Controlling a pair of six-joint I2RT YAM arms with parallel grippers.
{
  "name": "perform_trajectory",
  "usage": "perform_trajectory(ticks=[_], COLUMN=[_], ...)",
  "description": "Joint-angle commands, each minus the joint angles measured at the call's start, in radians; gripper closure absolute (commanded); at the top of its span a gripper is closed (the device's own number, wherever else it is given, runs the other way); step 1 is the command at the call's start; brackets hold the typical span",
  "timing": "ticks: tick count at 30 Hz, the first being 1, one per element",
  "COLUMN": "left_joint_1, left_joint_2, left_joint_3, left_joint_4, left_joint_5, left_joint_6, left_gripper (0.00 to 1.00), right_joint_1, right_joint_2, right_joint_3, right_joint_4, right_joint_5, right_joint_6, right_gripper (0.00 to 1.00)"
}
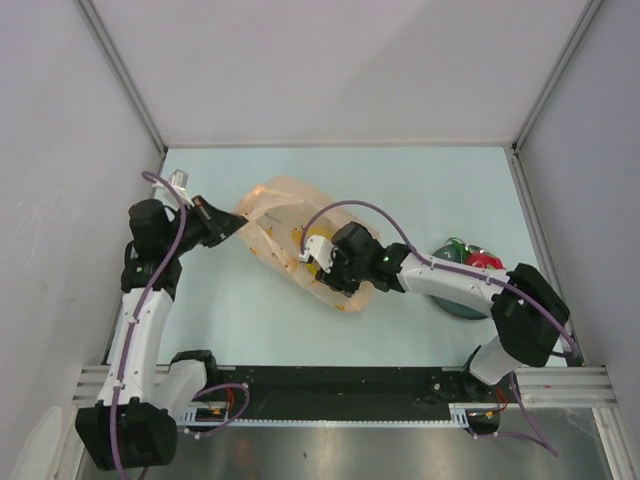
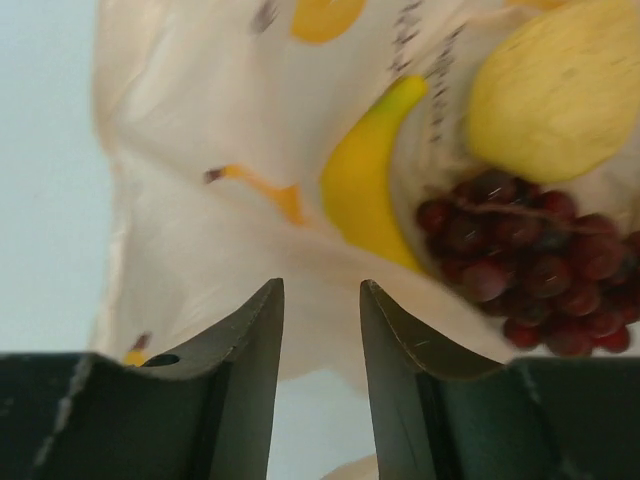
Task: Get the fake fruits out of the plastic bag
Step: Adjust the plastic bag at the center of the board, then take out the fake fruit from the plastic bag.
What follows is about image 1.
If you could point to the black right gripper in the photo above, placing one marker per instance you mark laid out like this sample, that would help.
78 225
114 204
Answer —
333 279

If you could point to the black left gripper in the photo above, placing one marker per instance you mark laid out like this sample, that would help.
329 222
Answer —
218 225

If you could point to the red fake dragon fruit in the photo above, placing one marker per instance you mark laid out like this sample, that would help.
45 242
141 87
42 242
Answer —
475 256

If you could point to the yellow fake lemon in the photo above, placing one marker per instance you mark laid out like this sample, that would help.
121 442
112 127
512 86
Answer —
313 268

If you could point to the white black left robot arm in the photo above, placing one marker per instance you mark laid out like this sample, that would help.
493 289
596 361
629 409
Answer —
134 421

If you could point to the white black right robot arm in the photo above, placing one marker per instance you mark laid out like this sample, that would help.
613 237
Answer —
528 314

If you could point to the teal floral ceramic plate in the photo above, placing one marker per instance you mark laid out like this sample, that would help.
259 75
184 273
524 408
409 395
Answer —
459 311

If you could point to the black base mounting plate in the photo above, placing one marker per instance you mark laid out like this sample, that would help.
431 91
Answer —
352 394

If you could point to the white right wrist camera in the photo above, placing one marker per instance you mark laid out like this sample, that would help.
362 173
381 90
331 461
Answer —
319 250

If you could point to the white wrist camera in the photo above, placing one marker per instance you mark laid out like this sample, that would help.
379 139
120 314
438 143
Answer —
178 181
319 250

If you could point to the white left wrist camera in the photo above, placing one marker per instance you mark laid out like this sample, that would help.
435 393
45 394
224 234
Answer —
178 181

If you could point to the white slotted cable duct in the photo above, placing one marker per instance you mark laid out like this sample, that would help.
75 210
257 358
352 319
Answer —
454 418

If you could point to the aluminium left corner post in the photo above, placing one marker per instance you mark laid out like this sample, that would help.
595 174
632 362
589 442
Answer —
120 71

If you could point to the aluminium corner post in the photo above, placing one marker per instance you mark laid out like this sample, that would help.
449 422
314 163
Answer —
570 48
120 71

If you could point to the aluminium front frame rail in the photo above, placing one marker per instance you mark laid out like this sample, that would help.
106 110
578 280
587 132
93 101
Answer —
548 387

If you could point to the aluminium right corner post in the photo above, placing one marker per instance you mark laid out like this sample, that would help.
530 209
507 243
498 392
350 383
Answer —
570 48

